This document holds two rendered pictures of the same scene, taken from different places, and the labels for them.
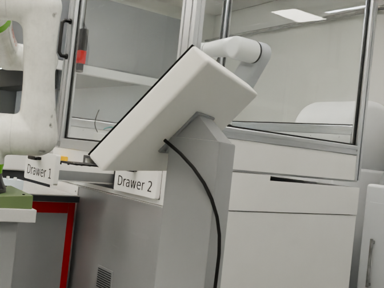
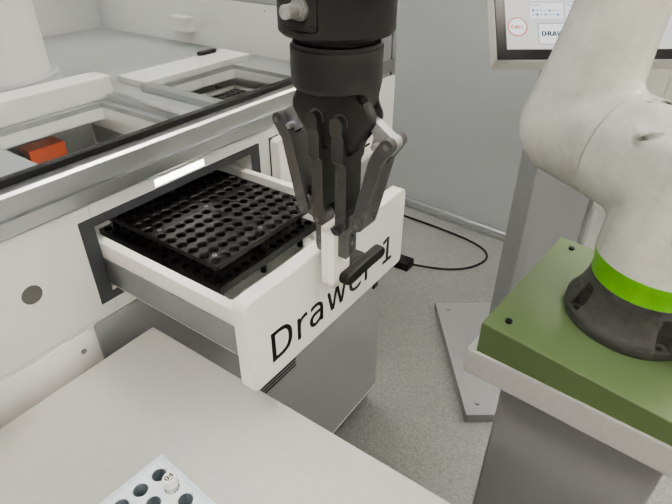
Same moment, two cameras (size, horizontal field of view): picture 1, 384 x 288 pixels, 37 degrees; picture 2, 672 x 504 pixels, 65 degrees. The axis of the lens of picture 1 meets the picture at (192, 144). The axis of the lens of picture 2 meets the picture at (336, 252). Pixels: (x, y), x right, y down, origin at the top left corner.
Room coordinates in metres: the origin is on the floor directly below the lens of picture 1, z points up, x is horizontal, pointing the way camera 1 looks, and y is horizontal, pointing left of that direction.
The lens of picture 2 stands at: (2.34, 1.01, 1.22)
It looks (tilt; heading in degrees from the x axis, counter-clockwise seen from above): 33 degrees down; 252
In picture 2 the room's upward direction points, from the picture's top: straight up
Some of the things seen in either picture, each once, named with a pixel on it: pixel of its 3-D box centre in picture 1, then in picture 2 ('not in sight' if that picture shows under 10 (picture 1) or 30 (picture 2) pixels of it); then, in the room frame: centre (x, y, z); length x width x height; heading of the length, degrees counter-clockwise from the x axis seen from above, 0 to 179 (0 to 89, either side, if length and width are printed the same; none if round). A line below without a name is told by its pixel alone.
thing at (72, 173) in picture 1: (91, 172); (204, 228); (2.32, 0.39, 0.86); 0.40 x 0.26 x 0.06; 127
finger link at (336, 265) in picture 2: not in sight; (338, 253); (2.20, 0.60, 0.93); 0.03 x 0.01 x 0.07; 37
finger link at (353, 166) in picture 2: not in sight; (348, 173); (2.19, 0.61, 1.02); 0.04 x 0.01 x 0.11; 37
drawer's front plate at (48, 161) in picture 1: (41, 167); (333, 276); (2.19, 0.56, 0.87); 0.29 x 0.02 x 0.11; 37
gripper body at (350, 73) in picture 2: not in sight; (336, 95); (2.20, 0.60, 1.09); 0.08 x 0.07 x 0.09; 127
